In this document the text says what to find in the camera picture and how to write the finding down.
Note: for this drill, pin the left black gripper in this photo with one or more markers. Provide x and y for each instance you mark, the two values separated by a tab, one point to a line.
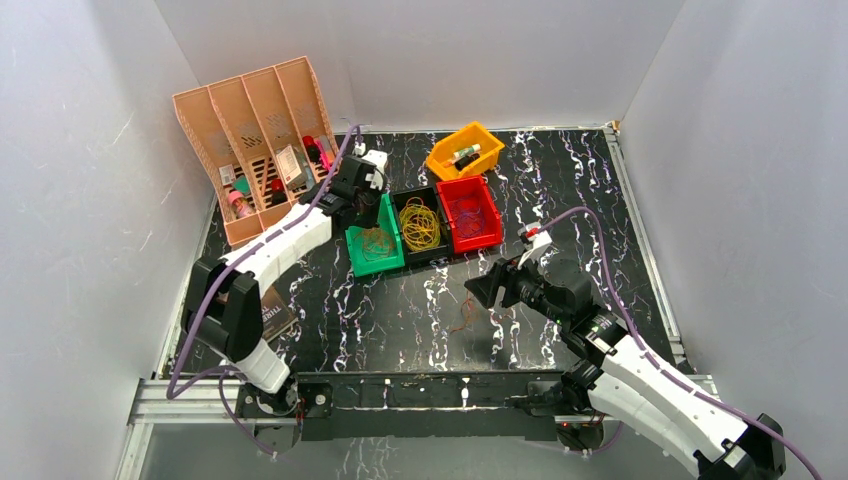
365	196

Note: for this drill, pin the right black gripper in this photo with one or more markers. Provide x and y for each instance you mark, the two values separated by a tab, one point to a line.
485	288

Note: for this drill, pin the green plastic bin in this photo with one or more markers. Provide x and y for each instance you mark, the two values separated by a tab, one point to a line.
376	249

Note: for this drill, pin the red plastic bin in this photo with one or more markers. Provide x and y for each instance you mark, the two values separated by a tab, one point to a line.
474	219

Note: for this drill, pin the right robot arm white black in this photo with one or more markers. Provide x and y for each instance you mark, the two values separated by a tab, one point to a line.
616	377

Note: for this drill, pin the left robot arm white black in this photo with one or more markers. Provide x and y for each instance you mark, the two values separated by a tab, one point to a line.
222	306

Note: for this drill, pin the pink pen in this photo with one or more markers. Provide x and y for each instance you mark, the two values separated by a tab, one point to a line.
326	152

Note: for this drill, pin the white box in organizer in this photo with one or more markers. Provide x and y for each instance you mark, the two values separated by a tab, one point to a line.
293	169

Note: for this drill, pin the red capped dark bottle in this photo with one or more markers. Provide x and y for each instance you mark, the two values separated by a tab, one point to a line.
278	193

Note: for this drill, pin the black plastic bin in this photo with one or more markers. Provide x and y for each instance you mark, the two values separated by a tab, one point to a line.
424	228

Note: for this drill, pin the pink plastic file organizer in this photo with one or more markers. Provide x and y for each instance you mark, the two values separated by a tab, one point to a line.
235	126

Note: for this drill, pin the black marker in yellow bin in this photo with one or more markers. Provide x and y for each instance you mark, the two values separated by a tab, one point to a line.
465	161

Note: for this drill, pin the pink bottle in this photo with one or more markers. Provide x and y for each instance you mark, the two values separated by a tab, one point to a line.
240	204

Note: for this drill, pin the glue stick in yellow bin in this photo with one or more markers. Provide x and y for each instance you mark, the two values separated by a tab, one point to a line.
474	148

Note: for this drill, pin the yellow plastic bin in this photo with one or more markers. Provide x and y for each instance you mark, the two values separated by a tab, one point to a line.
439	160

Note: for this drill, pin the dark book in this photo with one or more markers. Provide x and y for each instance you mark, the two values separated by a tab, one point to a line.
276	318

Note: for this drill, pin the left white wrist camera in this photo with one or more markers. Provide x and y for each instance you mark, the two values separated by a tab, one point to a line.
375	162

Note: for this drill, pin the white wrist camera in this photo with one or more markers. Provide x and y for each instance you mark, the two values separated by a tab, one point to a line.
375	162
536	241

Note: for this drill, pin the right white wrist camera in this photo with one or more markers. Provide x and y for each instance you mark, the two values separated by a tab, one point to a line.
536	241

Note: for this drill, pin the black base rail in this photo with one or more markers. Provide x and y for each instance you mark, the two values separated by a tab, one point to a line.
430	404

